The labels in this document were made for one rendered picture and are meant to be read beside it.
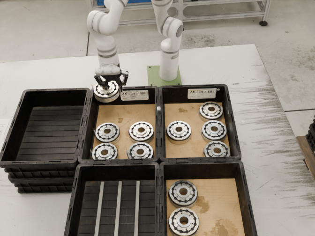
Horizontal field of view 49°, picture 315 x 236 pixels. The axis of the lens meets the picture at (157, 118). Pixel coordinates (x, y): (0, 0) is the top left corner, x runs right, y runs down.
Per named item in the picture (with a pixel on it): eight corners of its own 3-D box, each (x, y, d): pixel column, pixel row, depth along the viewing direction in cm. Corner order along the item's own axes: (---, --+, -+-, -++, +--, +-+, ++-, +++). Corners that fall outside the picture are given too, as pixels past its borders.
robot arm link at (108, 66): (95, 76, 124) (92, 62, 119) (98, 56, 131) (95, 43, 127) (120, 75, 124) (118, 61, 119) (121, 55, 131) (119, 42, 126)
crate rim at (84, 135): (91, 91, 153) (90, 87, 151) (159, 89, 152) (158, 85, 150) (78, 166, 126) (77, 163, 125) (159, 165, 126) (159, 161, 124)
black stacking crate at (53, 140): (32, 107, 161) (24, 90, 152) (94, 106, 160) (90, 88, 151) (7, 181, 134) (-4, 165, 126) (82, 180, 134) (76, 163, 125)
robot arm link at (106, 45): (89, 51, 125) (108, 59, 122) (81, 14, 113) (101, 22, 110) (101, 41, 129) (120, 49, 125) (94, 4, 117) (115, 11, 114)
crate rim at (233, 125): (159, 89, 152) (158, 85, 150) (226, 87, 151) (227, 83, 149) (159, 165, 126) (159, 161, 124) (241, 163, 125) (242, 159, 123)
